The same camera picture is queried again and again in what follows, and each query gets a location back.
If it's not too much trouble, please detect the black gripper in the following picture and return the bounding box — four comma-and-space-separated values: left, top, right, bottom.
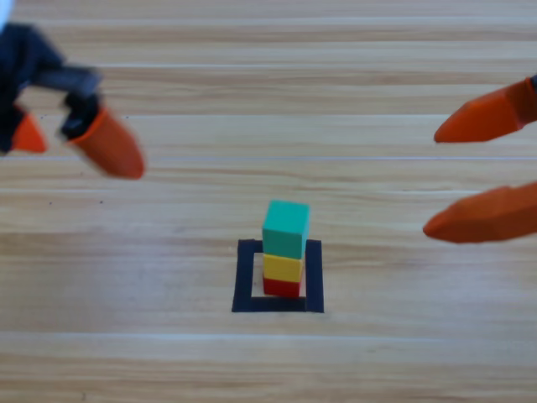
0, 23, 147, 181

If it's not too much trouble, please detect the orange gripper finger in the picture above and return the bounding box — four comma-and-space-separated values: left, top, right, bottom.
422, 181, 537, 244
433, 74, 537, 144

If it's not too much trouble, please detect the green wooden block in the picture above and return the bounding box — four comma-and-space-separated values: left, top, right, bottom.
262, 200, 311, 260

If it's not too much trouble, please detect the yellow wooden block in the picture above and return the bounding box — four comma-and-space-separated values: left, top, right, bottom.
262, 253, 304, 283

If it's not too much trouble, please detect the red wooden block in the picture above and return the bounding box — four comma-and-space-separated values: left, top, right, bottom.
263, 275, 302, 299

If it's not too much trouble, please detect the black tape square outline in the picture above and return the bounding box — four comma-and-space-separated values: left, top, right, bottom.
231, 238, 326, 315

